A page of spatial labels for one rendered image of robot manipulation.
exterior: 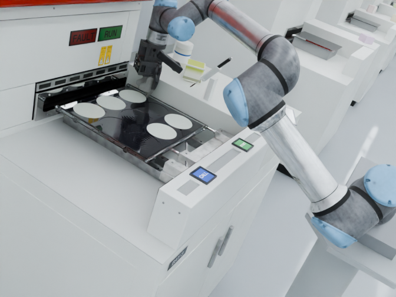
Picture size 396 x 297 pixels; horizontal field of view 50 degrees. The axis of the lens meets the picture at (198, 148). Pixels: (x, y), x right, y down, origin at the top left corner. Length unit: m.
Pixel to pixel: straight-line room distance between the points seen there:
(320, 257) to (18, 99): 1.05
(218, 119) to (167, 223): 0.57
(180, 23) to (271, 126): 0.45
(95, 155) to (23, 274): 0.43
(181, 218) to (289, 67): 0.46
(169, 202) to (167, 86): 0.67
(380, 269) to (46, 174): 0.98
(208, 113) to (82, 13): 0.54
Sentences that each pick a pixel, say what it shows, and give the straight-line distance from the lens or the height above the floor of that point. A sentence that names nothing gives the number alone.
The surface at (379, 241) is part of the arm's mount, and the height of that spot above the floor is 0.86.
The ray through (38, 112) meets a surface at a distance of 1.40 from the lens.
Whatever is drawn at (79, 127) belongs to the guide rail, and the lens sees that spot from 1.43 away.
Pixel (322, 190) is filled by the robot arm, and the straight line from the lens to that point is 1.15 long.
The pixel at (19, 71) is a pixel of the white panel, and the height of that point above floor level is 1.02.
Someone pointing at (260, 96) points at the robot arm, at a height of 1.19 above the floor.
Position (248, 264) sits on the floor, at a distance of 2.39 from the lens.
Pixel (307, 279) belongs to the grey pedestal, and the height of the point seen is 0.60.
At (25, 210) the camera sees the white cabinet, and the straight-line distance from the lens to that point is 1.30.
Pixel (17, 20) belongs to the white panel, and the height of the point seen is 1.17.
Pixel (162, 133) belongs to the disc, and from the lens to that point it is 1.37.
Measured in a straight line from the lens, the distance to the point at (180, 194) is 1.02.
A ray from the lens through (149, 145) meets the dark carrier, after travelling 1.29.
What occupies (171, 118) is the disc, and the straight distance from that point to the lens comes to 1.48.
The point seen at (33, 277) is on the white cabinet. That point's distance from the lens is 1.43.
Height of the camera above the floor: 1.55
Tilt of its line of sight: 29 degrees down
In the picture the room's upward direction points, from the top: 18 degrees clockwise
